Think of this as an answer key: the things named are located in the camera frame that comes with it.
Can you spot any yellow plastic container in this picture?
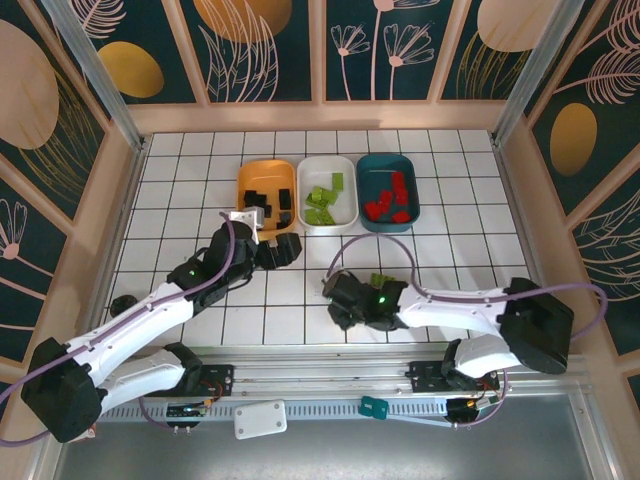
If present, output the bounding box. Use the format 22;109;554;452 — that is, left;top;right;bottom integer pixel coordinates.
234;158;298;237

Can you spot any white plastic container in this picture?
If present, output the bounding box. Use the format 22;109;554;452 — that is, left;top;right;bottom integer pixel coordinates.
296;155;360;234

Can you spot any teal plastic tag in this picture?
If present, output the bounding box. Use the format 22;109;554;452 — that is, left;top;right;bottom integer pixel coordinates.
358;395;391;421

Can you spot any glass jar with black lid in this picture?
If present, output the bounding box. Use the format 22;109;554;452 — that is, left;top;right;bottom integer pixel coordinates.
109;294;139;318

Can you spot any teal plastic container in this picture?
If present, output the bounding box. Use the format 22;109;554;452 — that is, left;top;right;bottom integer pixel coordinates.
356;152;421;234

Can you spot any white flat strip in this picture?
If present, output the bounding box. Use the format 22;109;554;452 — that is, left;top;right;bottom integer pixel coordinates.
387;412;452;430

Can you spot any white rectangular plate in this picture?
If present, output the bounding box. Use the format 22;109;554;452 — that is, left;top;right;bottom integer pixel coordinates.
233;399;289;442

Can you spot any small green circuit board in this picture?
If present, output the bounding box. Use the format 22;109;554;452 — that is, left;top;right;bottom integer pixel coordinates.
166;402;210;419

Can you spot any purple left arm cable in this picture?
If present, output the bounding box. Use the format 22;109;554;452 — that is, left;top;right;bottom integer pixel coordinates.
0;212;237;449

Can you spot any aluminium mounting rail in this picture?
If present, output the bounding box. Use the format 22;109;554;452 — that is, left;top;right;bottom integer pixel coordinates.
49;342;591;399

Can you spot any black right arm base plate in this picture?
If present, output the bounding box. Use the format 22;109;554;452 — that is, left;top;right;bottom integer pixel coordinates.
409;358;501;394

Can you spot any grey slotted cable duct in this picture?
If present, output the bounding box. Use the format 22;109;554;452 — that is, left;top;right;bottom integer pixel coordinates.
97;399;454;423

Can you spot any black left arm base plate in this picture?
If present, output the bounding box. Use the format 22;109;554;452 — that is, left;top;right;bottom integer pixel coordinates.
143;363;236;399

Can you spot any aluminium side rail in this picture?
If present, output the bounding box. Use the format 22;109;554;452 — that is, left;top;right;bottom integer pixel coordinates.
492;142;569;354
77;144;149;362

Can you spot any aluminium frame post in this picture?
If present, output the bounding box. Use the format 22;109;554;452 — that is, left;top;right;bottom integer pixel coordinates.
39;0;149;154
491;0;587;149

